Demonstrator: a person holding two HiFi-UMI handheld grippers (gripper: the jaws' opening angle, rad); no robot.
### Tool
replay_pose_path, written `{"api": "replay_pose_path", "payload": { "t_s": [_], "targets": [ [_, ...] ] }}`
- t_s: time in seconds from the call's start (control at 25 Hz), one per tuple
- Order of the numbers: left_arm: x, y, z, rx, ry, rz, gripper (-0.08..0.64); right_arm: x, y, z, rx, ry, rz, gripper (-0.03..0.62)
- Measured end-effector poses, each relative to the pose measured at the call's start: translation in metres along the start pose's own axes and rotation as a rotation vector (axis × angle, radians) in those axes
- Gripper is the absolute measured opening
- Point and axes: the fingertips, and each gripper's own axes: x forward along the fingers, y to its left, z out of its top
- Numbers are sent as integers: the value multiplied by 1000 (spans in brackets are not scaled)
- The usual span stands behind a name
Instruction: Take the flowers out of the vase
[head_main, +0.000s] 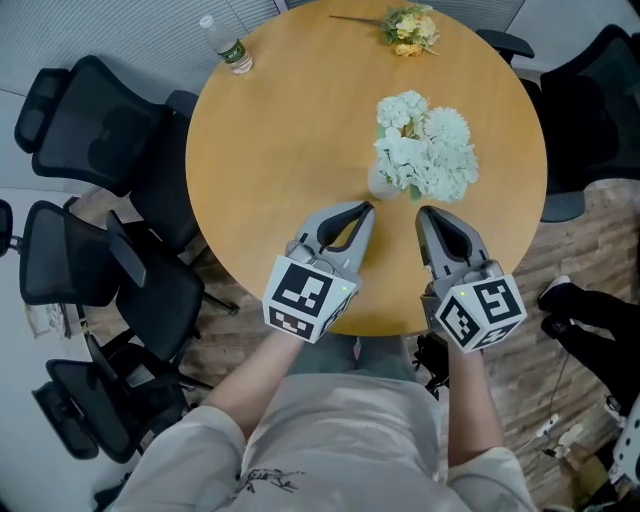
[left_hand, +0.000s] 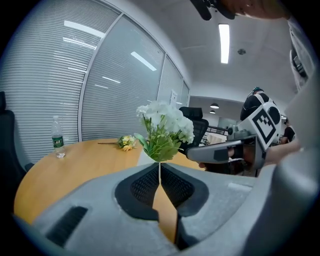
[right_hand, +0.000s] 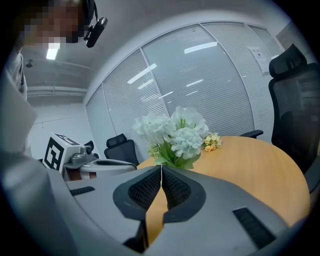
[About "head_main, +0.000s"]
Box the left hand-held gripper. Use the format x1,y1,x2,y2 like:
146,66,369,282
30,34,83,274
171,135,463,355
261,200,377,346

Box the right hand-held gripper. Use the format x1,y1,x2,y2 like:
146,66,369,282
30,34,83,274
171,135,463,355
415,205,529,356

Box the white textured vase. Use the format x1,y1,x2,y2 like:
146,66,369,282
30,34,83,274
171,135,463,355
367,160,402,200

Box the white flowers bunch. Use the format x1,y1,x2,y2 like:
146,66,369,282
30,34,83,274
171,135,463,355
373,89,481,204

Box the person's right forearm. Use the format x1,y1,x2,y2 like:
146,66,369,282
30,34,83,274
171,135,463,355
445,346,507,470

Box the person's left forearm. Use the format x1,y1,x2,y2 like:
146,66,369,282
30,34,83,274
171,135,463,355
201,328,304,442

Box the round wooden table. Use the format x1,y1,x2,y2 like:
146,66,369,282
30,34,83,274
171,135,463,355
184,0,549,338

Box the person's grey trousers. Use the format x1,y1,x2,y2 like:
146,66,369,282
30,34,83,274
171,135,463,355
286,332,417,386

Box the black mesh office chair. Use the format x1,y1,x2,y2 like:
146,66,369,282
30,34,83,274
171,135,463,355
31,332,217,465
474,23,640,225
13,54,212,252
0,198,240,362

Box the person's white shirt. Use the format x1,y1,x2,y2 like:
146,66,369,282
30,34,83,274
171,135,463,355
106,372,539,512

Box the white power strip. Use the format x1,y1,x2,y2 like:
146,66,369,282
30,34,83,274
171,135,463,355
534,413,561,439

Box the clear green-label water bottle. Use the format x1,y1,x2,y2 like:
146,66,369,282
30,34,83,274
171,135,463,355
198,14,256,77

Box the yellow flower bunch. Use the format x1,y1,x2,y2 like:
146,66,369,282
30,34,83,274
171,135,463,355
328,3,442,58

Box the white perforated device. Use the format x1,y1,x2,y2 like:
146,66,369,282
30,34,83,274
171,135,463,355
610,398,640,484

